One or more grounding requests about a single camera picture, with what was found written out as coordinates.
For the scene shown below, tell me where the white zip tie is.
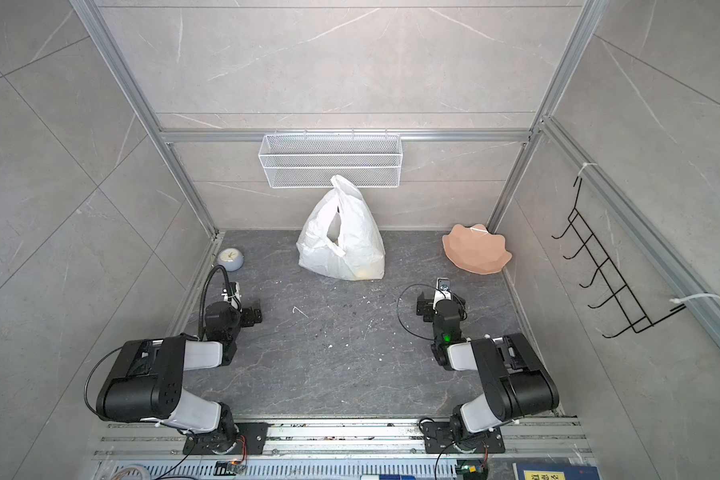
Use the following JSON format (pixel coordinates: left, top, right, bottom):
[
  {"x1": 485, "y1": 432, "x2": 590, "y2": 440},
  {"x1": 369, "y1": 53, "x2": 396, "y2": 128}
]
[
  {"x1": 669, "y1": 292, "x2": 720, "y2": 305},
  {"x1": 573, "y1": 162, "x2": 598, "y2": 187}
]

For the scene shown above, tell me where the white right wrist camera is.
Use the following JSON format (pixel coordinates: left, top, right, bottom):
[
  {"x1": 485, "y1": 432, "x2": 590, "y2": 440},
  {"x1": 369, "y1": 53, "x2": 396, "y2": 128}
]
[{"x1": 433, "y1": 277, "x2": 453, "y2": 304}]

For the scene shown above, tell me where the white slotted cable duct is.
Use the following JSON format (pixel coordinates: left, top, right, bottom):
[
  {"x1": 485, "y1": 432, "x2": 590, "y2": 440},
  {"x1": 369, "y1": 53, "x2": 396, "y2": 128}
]
[{"x1": 134, "y1": 458, "x2": 459, "y2": 479}]

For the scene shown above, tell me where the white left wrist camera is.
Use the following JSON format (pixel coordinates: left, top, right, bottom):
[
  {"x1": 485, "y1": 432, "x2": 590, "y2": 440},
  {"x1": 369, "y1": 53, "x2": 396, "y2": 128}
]
[{"x1": 222, "y1": 281, "x2": 242, "y2": 308}]

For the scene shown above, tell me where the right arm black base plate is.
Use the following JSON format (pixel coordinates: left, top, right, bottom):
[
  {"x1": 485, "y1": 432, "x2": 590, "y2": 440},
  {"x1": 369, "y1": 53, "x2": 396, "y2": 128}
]
[{"x1": 417, "y1": 418, "x2": 506, "y2": 454}]

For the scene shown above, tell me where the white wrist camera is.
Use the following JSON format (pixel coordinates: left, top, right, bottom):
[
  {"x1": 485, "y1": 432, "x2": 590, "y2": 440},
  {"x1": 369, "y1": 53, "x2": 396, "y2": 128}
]
[
  {"x1": 222, "y1": 281, "x2": 242, "y2": 308},
  {"x1": 433, "y1": 277, "x2": 453, "y2": 304}
]

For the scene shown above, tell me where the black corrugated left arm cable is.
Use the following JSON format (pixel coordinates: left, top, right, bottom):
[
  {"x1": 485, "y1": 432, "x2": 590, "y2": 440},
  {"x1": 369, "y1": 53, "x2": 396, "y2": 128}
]
[{"x1": 197, "y1": 264, "x2": 235, "y2": 342}]

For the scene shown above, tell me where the white zip tie upper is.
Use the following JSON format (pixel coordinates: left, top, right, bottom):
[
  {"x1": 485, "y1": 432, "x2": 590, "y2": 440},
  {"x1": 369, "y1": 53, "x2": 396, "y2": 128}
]
[{"x1": 573, "y1": 162, "x2": 598, "y2": 187}]

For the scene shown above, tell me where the pink shell-shaped bowl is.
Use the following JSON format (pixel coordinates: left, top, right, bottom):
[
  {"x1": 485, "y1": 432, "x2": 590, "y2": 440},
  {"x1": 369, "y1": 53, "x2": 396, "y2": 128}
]
[{"x1": 442, "y1": 224, "x2": 512, "y2": 275}]

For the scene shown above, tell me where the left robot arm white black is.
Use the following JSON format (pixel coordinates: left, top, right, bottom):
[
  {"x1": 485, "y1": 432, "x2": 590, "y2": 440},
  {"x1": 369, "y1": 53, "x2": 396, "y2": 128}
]
[{"x1": 94, "y1": 283, "x2": 262, "y2": 455}]

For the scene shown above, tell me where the blue yellow label box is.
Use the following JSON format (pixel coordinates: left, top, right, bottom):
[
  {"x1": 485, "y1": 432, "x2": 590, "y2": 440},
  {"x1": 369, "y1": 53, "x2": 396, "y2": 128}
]
[{"x1": 513, "y1": 463, "x2": 600, "y2": 480}]

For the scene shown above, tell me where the black wire hook rack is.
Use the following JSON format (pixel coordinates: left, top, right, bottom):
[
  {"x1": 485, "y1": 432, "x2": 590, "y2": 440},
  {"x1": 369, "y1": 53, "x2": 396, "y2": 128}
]
[{"x1": 551, "y1": 177, "x2": 687, "y2": 339}]

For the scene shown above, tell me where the white wire mesh basket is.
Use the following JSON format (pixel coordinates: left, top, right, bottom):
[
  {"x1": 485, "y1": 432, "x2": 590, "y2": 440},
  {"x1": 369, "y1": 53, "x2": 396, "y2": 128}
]
[{"x1": 258, "y1": 133, "x2": 404, "y2": 189}]

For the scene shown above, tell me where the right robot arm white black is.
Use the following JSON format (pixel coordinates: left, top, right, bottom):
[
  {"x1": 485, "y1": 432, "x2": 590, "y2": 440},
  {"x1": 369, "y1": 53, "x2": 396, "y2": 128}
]
[{"x1": 415, "y1": 289, "x2": 560, "y2": 447}]

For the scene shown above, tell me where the white zip tie lower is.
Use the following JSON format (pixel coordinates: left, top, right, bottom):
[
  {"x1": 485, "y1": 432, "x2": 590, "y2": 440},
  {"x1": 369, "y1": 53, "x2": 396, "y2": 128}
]
[{"x1": 669, "y1": 292, "x2": 720, "y2": 305}]

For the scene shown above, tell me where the small grey-white round pot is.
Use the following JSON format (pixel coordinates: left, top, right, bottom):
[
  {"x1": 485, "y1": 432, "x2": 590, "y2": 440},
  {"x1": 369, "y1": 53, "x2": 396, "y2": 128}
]
[{"x1": 217, "y1": 248, "x2": 245, "y2": 272}]

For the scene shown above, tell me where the white plastic bag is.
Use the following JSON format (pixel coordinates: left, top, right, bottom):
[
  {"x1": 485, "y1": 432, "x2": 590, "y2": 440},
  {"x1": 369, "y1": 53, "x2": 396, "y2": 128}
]
[{"x1": 296, "y1": 175, "x2": 385, "y2": 281}]

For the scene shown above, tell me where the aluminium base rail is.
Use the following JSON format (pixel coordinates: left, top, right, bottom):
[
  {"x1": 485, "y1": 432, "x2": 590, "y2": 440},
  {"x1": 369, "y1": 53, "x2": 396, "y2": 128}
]
[{"x1": 89, "y1": 417, "x2": 594, "y2": 464}]

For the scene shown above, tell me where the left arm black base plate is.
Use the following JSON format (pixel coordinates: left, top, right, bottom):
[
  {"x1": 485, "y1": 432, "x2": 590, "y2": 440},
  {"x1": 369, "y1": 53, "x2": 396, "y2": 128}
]
[{"x1": 182, "y1": 422, "x2": 269, "y2": 455}]

